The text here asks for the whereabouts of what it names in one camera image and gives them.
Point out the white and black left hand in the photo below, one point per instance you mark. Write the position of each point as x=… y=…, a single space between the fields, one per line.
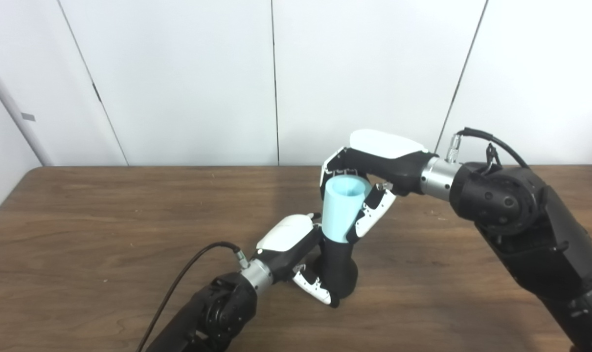
x=286 y=234

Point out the white and black right hand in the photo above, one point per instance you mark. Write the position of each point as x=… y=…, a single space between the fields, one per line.
x=389 y=156

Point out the black flared nozzle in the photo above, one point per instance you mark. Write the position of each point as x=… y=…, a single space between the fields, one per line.
x=337 y=269

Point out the small grey wall tag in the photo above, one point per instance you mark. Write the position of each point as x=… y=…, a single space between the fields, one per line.
x=28 y=117

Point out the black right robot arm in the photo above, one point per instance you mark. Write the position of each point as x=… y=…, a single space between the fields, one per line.
x=521 y=215

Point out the light blue cylinder cup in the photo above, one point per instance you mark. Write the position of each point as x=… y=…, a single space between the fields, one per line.
x=340 y=215

